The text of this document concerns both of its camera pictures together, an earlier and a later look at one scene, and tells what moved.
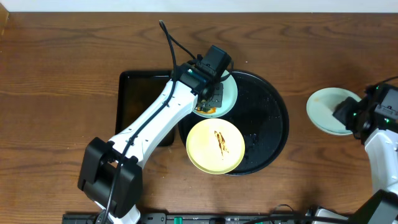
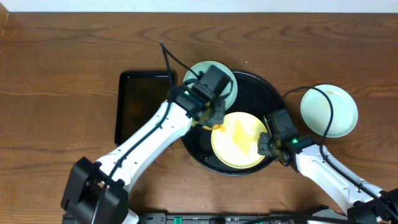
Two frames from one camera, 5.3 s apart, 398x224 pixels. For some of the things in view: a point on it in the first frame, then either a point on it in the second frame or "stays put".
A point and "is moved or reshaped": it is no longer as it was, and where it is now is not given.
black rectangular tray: (137, 92) stays put
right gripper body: (343, 109) to (266, 144)
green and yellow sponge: (206, 110) is moved or reshaped
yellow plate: (215, 146) to (236, 145)
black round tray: (261, 115) stays put
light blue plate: (321, 105) is moved or reshaped
